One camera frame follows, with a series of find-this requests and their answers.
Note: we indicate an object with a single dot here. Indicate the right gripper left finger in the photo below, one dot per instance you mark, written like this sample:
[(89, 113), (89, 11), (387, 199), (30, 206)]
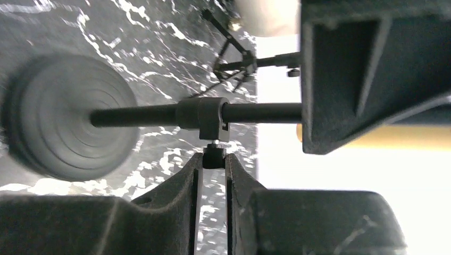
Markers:
[(162, 221)]

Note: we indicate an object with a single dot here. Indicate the beige microphone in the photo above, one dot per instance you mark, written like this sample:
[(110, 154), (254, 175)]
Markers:
[(74, 118)]

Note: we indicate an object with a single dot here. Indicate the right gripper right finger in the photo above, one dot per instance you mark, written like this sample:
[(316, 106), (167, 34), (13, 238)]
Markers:
[(265, 221)]

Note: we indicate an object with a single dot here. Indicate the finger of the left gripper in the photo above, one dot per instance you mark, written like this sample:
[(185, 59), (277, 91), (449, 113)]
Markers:
[(365, 64)]

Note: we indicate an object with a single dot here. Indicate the black tripod microphone stand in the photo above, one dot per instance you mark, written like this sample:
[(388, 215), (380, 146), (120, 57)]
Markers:
[(243, 70)]

